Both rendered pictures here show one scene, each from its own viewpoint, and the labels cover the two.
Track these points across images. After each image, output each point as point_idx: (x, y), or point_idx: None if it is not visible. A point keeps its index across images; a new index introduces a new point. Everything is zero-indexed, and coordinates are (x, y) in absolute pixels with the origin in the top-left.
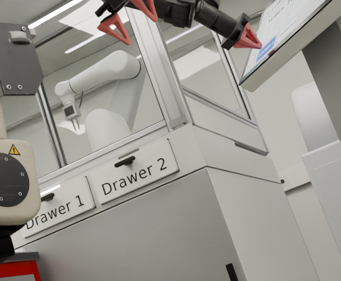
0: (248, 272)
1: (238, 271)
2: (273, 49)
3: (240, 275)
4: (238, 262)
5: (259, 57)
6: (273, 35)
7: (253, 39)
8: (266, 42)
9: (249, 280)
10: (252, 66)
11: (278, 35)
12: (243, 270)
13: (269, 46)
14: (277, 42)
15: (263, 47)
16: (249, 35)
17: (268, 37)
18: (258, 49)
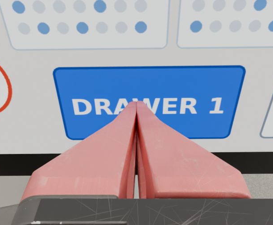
0: None
1: None
2: (237, 157)
3: None
4: None
5: (93, 125)
6: (209, 43)
7: (134, 139)
8: (121, 41)
9: (2, 203)
10: (34, 140)
11: (267, 85)
12: None
13: (192, 114)
14: (266, 131)
15: (97, 68)
16: (131, 155)
17: (125, 4)
18: (22, 39)
